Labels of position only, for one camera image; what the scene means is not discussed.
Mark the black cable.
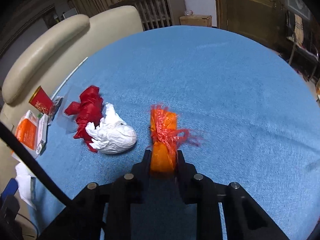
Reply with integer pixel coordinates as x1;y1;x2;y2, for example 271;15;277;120
0;121;75;208

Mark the white crumpled plastic bag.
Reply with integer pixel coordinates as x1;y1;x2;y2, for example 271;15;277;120
85;102;137;155

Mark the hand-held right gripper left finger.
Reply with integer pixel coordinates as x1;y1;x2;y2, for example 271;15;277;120
37;149;152;240

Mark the beige plaid scarf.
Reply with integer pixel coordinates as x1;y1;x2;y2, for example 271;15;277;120
294;14;305;43

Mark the blue tablecloth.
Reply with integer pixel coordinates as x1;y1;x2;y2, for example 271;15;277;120
29;25;320;240

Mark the thin white stick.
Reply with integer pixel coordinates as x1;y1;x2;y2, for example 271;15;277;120
51;57;88;98

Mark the cream leather sofa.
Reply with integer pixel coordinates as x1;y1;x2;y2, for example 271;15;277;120
0;5;144;235

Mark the brown cardboard box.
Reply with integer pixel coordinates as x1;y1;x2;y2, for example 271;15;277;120
179;14;212;28

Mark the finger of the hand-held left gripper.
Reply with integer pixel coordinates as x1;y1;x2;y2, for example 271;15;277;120
0;179;19;197

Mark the red plastic bag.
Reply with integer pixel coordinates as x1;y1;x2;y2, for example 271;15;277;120
64;85;104;153

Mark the orange white packet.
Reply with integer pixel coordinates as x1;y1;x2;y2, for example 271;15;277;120
14;110;48;155

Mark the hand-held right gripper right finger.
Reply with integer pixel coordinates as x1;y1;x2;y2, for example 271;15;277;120
176;149;290;240

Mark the wooden slatted crib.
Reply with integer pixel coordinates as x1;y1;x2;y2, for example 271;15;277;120
110;0;187;32

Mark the small red box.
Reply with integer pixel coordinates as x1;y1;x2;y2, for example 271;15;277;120
29;85;54;115

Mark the dark metal chair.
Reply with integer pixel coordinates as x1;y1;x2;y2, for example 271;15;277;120
285;11;320;80

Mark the white paper sheet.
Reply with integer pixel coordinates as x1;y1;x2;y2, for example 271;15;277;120
15;164;37;209

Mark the orange bag with net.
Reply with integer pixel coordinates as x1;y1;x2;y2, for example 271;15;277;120
147;104;203;178

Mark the wooden double door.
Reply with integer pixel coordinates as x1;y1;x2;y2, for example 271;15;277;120
214;0;290;50

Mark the white appliance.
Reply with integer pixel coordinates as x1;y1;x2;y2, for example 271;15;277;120
62;7;78;20

